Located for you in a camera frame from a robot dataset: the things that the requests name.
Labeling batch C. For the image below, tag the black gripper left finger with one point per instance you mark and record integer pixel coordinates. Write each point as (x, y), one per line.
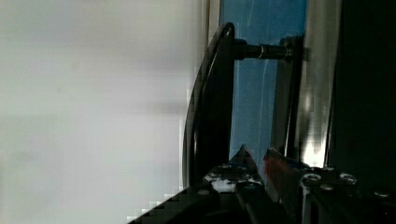
(241, 168)

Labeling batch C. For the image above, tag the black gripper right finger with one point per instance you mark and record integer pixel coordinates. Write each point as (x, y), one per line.
(284, 174)

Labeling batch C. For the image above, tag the black silver toaster oven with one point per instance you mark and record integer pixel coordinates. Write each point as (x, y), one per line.
(313, 79)

